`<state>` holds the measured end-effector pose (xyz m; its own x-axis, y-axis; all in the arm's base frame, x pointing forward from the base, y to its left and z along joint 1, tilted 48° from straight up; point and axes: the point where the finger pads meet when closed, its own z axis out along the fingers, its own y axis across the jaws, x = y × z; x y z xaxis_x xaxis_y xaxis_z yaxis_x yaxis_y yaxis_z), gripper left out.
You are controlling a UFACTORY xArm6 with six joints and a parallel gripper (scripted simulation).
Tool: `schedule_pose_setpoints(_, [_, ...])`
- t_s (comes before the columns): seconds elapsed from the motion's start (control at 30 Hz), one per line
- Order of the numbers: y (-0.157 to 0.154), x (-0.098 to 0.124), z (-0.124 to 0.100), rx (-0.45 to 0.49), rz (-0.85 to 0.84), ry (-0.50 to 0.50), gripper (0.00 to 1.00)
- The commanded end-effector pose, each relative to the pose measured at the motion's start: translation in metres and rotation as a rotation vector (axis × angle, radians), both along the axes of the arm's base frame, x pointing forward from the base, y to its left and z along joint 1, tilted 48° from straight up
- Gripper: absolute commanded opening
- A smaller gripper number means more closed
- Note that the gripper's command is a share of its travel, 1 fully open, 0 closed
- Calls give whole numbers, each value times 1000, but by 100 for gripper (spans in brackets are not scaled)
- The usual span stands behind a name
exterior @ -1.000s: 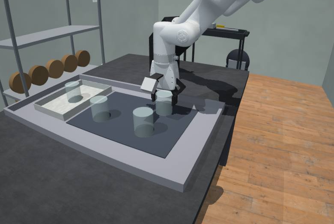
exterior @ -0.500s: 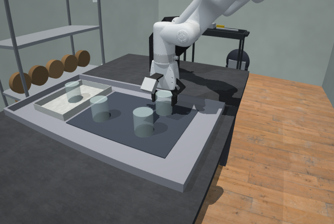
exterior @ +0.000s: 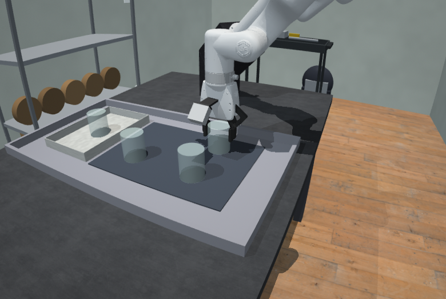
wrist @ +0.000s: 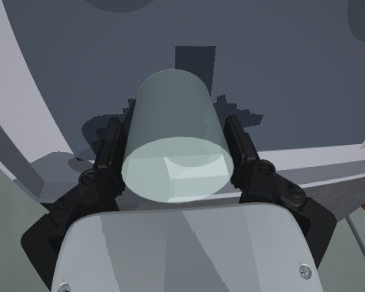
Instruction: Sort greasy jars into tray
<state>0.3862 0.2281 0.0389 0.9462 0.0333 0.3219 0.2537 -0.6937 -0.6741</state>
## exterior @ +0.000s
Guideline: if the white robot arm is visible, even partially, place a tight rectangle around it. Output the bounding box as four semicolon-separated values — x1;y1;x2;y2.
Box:
188;0;334;126

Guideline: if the clear glass jar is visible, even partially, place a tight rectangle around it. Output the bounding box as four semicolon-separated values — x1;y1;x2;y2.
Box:
120;127;147;164
177;143;205;184
208;120;230;155
86;109;109;138

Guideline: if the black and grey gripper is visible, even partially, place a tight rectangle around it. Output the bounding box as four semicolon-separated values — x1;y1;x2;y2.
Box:
201;80;248;142

